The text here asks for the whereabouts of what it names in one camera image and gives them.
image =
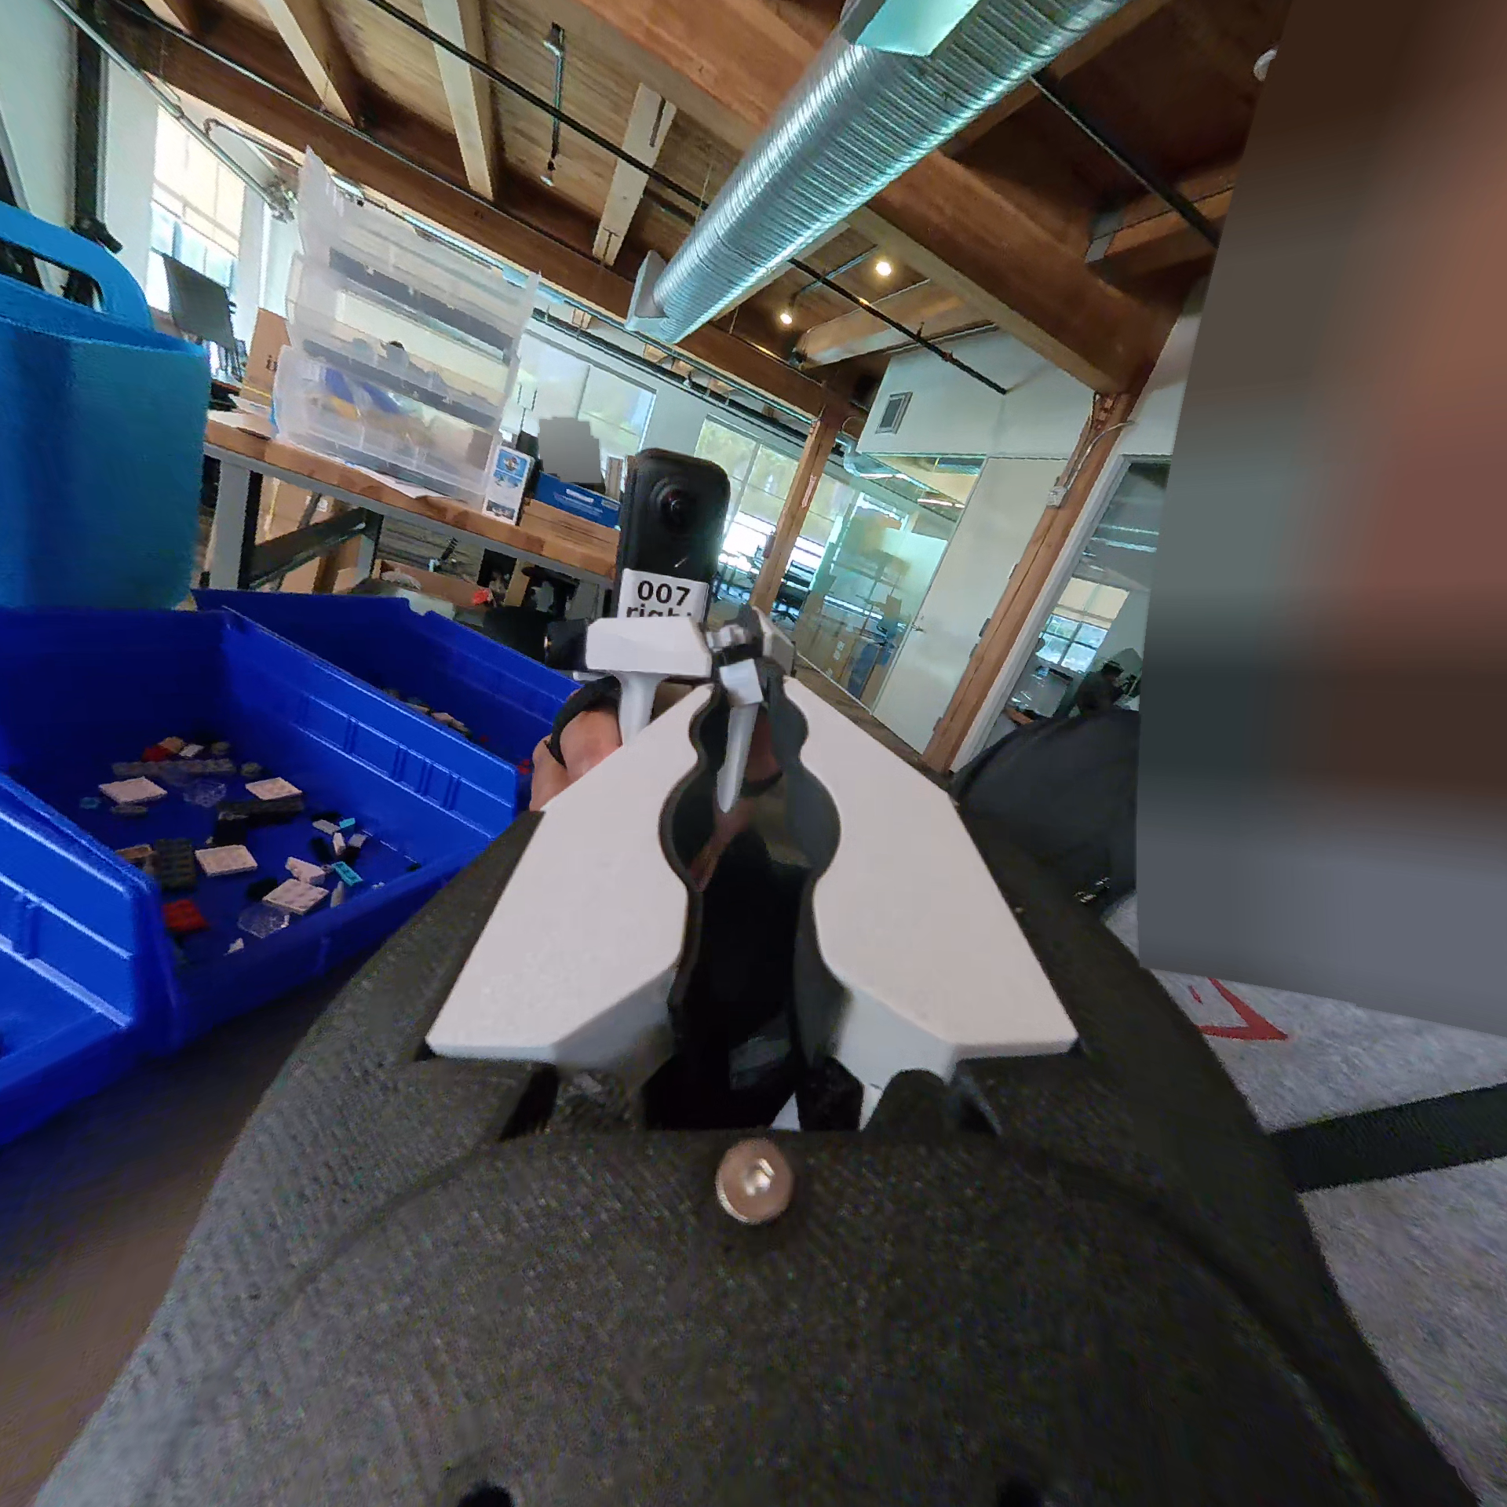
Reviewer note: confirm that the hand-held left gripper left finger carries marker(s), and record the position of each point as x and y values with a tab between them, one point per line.
566	930

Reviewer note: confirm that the grey desk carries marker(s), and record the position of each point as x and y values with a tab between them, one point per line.
142	1178

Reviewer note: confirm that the blue flat box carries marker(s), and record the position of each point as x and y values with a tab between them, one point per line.
577	503

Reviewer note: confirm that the person's right hand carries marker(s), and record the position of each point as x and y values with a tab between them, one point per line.
577	761

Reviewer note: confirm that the cardboard box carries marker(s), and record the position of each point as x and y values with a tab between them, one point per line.
266	365

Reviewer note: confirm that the wall air vent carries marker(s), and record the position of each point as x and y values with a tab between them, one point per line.
895	412

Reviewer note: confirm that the black computer monitor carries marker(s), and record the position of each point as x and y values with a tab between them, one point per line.
200	301

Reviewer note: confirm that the person's grey shirt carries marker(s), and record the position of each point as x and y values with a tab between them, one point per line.
1390	1296

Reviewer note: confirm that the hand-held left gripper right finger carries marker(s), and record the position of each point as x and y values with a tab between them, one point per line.
930	930

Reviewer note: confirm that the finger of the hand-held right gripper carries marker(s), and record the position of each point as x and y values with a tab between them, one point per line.
737	755
643	646

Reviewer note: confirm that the light blue felt bag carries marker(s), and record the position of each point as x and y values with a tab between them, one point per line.
95	472

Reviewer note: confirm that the clear plastic drawer stack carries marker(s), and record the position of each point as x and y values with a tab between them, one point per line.
401	354

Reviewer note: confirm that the pile of lego pieces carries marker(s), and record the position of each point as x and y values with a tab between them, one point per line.
223	860
442	717

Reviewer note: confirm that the small box with blue label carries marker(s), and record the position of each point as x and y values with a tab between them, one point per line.
512	486

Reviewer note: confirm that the silver ventilation duct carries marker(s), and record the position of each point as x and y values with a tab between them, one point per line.
825	153

